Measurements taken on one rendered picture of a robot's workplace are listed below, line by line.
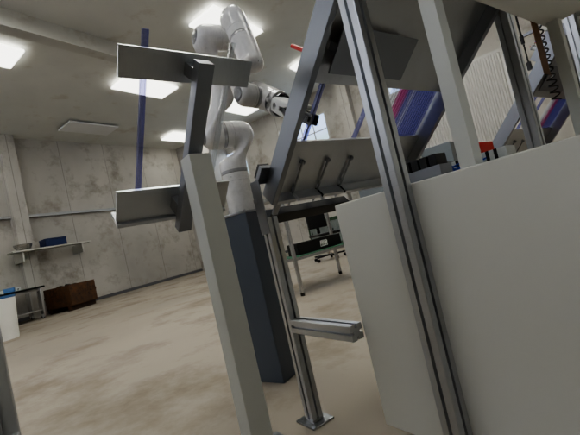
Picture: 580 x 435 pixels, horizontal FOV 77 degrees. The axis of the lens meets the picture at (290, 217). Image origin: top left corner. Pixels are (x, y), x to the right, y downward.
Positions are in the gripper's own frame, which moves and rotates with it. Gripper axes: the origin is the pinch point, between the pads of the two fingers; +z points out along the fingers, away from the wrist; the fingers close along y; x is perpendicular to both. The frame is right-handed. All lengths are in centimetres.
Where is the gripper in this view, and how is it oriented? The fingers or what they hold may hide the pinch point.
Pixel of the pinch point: (310, 118)
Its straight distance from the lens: 114.3
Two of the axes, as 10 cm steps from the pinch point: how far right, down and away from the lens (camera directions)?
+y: 7.7, -1.0, 6.3
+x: -2.3, 8.7, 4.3
